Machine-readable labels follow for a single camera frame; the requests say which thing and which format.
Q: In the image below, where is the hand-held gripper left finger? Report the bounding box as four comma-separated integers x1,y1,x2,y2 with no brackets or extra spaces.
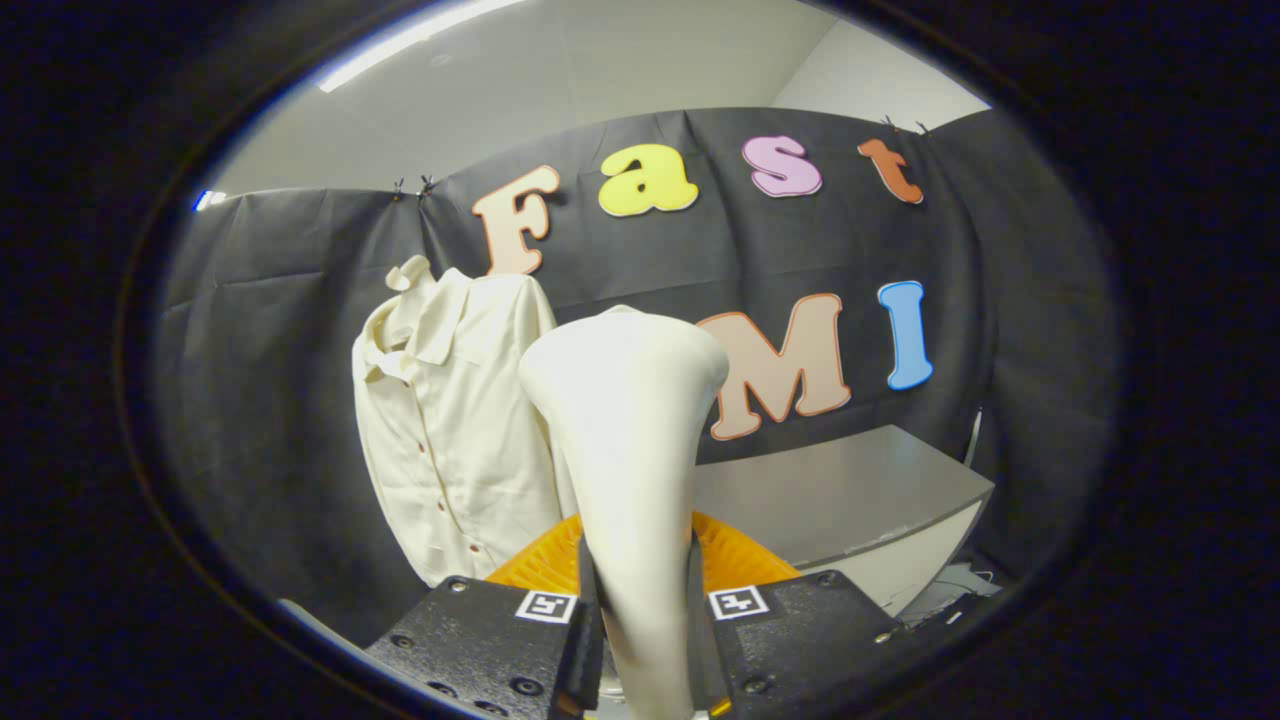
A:
365,513,606,720

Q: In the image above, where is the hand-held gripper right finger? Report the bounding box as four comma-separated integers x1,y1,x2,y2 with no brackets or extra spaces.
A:
688,510,906,720

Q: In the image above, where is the cream button shirt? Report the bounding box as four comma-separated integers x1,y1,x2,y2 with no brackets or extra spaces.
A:
352,265,581,589

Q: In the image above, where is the white garment steamer nozzle with hose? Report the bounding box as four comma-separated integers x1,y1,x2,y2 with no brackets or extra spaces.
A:
518,308,731,720

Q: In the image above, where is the white cabinet with grey top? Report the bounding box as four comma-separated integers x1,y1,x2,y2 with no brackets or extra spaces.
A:
690,425,997,617

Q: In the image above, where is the cream hanger hook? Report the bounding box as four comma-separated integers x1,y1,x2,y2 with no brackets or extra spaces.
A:
385,255,434,293

